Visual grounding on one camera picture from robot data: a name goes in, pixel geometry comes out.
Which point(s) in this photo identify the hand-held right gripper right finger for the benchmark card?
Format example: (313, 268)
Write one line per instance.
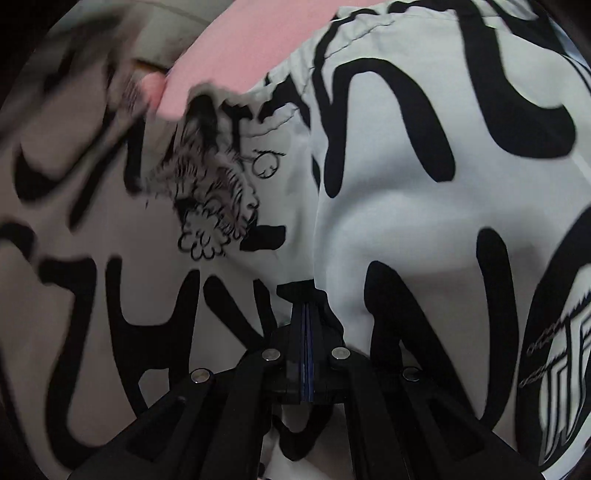
(312, 350)

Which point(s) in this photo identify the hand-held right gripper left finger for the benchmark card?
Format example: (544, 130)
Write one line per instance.
(299, 350)

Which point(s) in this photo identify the black and white printed garment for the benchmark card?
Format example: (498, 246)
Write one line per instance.
(415, 207)

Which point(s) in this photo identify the pink blanket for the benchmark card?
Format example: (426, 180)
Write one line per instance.
(231, 60)

